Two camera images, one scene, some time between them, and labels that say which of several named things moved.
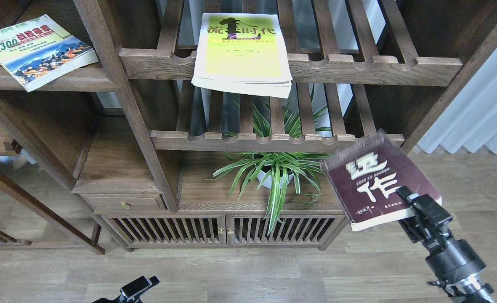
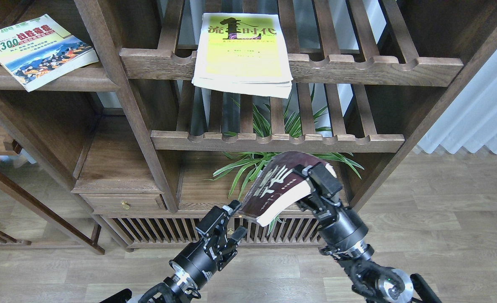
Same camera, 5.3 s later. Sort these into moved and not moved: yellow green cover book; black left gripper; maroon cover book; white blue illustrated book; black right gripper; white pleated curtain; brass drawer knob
Moved: black right gripper; black left gripper; maroon cover book
Not moved: white pleated curtain; yellow green cover book; white blue illustrated book; brass drawer knob
